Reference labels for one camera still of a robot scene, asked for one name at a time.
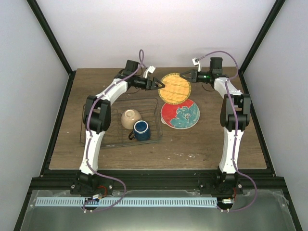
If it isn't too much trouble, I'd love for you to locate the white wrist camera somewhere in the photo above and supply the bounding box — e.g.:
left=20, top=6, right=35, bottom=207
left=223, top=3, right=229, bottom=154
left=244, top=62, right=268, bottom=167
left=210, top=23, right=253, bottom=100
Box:
left=143, top=66, right=155, bottom=78
left=192, top=58, right=202, bottom=72

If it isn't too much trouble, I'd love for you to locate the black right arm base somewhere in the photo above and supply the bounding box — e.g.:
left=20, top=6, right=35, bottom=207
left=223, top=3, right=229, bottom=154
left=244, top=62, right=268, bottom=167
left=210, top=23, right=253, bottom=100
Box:
left=198, top=172, right=238, bottom=195

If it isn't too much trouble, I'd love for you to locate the light blue slotted cable duct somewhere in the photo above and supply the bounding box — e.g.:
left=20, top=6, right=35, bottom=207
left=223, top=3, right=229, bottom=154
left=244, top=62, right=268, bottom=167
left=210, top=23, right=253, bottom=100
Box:
left=35, top=197, right=218, bottom=208

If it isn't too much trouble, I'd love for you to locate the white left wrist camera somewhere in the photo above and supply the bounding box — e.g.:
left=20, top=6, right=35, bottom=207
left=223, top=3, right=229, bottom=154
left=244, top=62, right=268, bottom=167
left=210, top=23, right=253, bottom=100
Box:
left=143, top=66, right=155, bottom=78

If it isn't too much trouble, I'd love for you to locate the red and teal plate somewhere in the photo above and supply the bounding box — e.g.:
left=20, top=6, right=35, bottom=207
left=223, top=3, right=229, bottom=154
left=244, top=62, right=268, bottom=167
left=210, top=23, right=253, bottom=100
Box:
left=161, top=99, right=200, bottom=129

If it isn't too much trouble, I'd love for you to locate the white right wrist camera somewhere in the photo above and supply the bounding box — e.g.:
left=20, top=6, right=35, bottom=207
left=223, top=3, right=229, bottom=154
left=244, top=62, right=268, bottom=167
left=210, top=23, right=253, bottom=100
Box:
left=192, top=58, right=202, bottom=72

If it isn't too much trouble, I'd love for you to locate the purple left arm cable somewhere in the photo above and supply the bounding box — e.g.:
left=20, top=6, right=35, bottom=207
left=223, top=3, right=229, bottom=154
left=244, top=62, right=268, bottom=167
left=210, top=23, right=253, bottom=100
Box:
left=82, top=49, right=127, bottom=214

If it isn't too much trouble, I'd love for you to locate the yellow woven pattern plate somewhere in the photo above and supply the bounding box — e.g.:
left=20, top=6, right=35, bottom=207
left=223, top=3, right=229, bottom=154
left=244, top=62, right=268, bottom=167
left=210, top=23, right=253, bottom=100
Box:
left=158, top=73, right=192, bottom=105

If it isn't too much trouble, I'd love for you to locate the beige ceramic bowl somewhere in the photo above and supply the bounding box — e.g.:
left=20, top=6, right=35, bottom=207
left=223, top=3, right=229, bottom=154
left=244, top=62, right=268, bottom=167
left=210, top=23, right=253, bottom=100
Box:
left=121, top=109, right=142, bottom=129

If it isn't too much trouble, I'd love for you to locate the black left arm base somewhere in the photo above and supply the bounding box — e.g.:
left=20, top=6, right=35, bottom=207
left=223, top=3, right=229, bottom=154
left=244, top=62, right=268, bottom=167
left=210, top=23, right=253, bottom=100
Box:
left=70, top=171, right=114, bottom=196

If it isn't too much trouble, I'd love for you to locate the black aluminium frame rail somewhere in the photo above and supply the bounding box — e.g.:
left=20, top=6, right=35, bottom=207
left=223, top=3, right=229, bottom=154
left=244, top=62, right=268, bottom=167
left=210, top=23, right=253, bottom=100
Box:
left=29, top=169, right=286, bottom=190

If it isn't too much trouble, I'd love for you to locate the black wire dish rack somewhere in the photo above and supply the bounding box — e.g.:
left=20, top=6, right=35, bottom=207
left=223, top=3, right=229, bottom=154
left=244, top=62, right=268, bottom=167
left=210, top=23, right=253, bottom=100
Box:
left=79, top=97, right=163, bottom=149

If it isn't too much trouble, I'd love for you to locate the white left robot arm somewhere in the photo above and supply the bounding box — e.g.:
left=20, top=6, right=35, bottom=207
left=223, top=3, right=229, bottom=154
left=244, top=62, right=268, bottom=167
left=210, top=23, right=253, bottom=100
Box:
left=79, top=60, right=165, bottom=175

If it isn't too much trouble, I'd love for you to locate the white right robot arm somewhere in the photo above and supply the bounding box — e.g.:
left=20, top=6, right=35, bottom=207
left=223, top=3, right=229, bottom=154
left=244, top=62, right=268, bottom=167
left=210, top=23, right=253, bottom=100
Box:
left=180, top=57, right=251, bottom=174

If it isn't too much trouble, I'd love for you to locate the dark blue ceramic mug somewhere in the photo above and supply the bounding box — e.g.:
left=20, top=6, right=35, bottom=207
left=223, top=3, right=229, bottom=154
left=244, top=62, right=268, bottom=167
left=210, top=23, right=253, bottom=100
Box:
left=128, top=120, right=151, bottom=141

